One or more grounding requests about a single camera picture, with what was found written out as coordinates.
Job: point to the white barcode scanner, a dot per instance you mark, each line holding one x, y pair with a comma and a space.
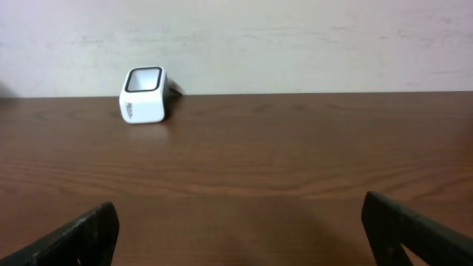
143, 96

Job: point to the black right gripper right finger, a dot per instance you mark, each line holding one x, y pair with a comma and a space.
391, 227

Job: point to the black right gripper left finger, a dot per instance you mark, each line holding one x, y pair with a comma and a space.
89, 239

